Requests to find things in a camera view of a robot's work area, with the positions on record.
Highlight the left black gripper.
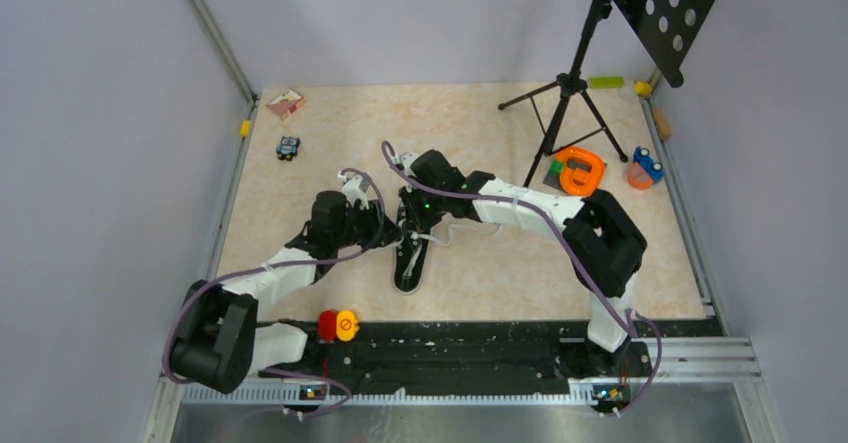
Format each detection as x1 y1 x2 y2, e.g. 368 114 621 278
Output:
333 199 405 249

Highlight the black white canvas sneaker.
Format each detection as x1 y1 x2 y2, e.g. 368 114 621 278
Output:
393 203 430 295

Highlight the white shoelace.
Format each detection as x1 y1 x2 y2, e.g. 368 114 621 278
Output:
401 223 502 279

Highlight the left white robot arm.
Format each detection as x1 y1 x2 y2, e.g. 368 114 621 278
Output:
162 190 401 394

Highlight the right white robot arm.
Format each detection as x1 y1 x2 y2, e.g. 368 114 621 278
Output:
381 142 647 375

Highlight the blue owl toy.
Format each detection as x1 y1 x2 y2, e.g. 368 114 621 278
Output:
275 135 301 161

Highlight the red yellow emergency button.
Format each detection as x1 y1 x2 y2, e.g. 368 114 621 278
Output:
318 309 360 342

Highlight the pink red box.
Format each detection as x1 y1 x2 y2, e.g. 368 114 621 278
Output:
266 88 306 121

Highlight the yellow clip left edge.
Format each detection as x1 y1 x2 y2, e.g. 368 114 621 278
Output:
239 120 251 139

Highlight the blue orange toy car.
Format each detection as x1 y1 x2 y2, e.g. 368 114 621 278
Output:
626 146 665 190

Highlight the green block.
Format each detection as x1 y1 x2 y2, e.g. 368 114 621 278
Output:
588 76 626 89

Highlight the yellow corner block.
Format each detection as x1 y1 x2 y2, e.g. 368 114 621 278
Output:
633 81 654 97

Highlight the wooden block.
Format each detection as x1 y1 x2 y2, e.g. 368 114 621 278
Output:
652 107 673 141

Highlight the black music stand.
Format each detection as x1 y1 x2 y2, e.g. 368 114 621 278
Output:
497 0 716 183

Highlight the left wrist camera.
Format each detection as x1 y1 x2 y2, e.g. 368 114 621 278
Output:
337 168 371 208

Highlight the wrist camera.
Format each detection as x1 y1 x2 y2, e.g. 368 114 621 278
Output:
337 168 371 208
390 152 419 178

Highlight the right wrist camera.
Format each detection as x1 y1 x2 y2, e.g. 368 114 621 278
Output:
390 152 419 178

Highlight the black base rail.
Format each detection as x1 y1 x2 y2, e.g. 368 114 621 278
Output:
258 315 723 398

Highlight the orange ring toy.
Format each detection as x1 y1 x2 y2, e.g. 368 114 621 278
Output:
543 146 607 197

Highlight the white cable duct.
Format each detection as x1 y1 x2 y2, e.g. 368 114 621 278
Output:
182 384 597 406

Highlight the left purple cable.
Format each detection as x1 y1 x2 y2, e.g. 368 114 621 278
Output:
162 168 389 421

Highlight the purple cable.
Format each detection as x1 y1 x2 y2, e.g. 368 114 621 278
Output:
380 140 664 416
162 168 389 421

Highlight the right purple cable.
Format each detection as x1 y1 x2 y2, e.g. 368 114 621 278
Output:
380 140 664 416

